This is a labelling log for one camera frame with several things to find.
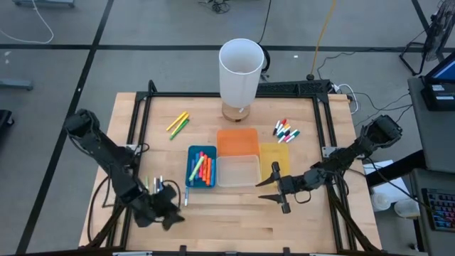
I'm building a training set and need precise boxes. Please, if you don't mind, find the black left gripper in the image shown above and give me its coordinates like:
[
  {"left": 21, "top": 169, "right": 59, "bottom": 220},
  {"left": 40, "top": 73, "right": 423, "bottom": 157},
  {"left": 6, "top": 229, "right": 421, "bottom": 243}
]
[{"left": 133, "top": 183, "right": 186, "bottom": 232}]

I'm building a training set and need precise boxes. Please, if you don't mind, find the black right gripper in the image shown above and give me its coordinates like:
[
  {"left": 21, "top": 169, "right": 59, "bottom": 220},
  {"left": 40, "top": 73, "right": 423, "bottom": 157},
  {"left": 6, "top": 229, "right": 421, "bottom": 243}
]
[{"left": 254, "top": 161, "right": 314, "bottom": 215}]

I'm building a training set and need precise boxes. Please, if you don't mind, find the yellow plastic bin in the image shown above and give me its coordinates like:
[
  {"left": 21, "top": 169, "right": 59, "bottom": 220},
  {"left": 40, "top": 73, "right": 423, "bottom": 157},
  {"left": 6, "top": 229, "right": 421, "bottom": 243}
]
[{"left": 259, "top": 142, "right": 291, "bottom": 182}]

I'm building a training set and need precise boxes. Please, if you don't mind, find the clear plastic bin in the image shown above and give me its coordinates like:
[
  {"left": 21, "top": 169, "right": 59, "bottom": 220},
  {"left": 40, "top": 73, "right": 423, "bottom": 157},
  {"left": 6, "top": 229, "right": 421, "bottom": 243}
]
[{"left": 215, "top": 154, "right": 262, "bottom": 188}]

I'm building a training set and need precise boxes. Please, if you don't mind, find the blue plastic bin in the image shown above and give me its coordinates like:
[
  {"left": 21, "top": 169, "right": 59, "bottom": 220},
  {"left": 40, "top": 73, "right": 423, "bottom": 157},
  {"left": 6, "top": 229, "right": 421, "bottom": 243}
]
[{"left": 184, "top": 144, "right": 218, "bottom": 189}]

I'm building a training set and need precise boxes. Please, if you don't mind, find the orange plastic bin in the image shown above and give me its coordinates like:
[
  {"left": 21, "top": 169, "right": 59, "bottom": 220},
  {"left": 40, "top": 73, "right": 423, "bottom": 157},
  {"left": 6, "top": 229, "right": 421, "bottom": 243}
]
[{"left": 216, "top": 127, "right": 260, "bottom": 158}]

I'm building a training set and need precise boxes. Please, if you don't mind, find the green slim highlighter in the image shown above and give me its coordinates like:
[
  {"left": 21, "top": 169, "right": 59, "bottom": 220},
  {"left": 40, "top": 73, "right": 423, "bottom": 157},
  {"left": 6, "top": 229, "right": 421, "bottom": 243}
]
[{"left": 169, "top": 119, "right": 191, "bottom": 141}]

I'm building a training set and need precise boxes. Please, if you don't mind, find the yellow-green slim highlighter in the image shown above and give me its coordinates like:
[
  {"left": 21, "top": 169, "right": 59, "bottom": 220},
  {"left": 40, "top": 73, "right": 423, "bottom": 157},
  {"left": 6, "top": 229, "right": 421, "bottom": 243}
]
[{"left": 170, "top": 114, "right": 191, "bottom": 137}]

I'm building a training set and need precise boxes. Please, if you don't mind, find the black perforated plate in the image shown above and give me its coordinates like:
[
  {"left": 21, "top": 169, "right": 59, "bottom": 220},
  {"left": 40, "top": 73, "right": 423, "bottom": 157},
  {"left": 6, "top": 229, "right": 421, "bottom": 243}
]
[{"left": 256, "top": 79, "right": 331, "bottom": 96}]

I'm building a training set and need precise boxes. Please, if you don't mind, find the white bowl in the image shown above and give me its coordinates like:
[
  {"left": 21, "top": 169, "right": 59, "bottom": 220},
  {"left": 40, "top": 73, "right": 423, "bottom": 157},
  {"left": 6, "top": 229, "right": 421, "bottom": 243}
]
[
  {"left": 393, "top": 198, "right": 421, "bottom": 218},
  {"left": 370, "top": 191, "right": 392, "bottom": 211}
]

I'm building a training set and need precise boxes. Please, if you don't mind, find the white shade wooden base lamp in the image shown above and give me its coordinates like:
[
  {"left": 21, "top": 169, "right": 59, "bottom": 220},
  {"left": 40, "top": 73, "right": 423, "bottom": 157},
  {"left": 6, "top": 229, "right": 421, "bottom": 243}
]
[{"left": 218, "top": 38, "right": 266, "bottom": 123}]

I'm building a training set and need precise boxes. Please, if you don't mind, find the white paper sheet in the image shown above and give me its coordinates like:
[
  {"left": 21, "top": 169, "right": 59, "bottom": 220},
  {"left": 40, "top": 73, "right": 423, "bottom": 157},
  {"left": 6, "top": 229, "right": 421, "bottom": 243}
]
[{"left": 363, "top": 159, "right": 412, "bottom": 203}]

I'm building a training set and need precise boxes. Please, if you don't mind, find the dark grey desk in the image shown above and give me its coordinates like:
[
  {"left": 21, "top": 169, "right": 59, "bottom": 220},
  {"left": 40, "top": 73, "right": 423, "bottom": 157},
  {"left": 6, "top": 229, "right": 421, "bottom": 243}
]
[{"left": 412, "top": 169, "right": 455, "bottom": 256}]

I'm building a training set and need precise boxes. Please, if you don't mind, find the black keyboard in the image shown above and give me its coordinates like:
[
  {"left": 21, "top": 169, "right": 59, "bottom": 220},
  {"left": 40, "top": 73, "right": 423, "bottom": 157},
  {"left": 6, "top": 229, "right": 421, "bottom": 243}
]
[{"left": 422, "top": 187, "right": 455, "bottom": 233}]

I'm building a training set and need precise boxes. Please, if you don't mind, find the black device with labels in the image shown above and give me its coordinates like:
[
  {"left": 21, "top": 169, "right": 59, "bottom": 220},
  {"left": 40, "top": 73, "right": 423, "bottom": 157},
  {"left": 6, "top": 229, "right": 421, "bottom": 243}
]
[{"left": 421, "top": 82, "right": 455, "bottom": 112}]

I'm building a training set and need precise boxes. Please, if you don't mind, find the grey metal bar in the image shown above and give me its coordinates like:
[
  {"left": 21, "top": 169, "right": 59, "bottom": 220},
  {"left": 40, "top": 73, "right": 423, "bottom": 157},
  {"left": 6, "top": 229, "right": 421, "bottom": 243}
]
[{"left": 0, "top": 78, "right": 35, "bottom": 92}]

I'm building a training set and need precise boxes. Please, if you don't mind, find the monitor with blue screen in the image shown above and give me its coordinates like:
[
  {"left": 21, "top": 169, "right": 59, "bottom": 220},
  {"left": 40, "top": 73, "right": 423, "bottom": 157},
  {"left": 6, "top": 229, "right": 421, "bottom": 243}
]
[{"left": 424, "top": 52, "right": 455, "bottom": 85}]

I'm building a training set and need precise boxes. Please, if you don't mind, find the black fan on stand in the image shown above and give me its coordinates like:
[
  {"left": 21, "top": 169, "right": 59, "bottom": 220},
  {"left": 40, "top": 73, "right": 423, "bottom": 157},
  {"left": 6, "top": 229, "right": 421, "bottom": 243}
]
[{"left": 400, "top": 0, "right": 455, "bottom": 76}]

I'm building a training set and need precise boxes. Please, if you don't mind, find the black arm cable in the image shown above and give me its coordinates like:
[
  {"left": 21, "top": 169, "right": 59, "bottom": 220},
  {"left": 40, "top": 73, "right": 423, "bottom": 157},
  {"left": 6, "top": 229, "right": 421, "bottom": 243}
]
[{"left": 87, "top": 176, "right": 120, "bottom": 247}]

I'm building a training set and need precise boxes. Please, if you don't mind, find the black aluminium table frame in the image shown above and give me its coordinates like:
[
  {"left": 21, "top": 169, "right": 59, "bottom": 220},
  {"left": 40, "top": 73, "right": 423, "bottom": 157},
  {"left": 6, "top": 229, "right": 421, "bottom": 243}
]
[{"left": 85, "top": 80, "right": 383, "bottom": 256}]

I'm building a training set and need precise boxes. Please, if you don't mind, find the white cable loop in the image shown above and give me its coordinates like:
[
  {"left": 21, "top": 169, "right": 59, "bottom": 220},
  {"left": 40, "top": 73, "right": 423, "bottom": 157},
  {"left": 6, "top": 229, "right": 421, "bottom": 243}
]
[{"left": 333, "top": 83, "right": 360, "bottom": 115}]

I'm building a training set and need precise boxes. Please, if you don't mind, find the black floor cable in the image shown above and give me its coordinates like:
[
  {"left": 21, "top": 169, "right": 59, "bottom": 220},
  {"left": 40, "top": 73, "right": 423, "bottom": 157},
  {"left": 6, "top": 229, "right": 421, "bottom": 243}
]
[{"left": 350, "top": 90, "right": 413, "bottom": 127}]

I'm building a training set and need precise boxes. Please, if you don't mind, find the yellow hanging cable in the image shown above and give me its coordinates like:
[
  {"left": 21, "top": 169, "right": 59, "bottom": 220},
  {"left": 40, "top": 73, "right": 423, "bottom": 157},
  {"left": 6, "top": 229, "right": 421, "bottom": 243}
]
[{"left": 306, "top": 0, "right": 338, "bottom": 81}]

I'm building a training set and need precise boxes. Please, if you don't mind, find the black hanging cable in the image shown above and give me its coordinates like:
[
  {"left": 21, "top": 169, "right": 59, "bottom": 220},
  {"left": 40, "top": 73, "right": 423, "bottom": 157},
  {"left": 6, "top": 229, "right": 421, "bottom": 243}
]
[{"left": 257, "top": 0, "right": 273, "bottom": 82}]

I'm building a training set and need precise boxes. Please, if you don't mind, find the black cable bundle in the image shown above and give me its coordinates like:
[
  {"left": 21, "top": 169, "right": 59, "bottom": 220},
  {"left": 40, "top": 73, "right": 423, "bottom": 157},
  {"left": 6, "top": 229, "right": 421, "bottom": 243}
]
[{"left": 198, "top": 0, "right": 232, "bottom": 15}]

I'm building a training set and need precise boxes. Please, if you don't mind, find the white floor cable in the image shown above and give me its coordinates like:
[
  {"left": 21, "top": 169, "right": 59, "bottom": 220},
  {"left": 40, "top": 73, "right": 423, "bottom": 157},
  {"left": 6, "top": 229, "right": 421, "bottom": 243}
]
[{"left": 0, "top": 0, "right": 55, "bottom": 46}]

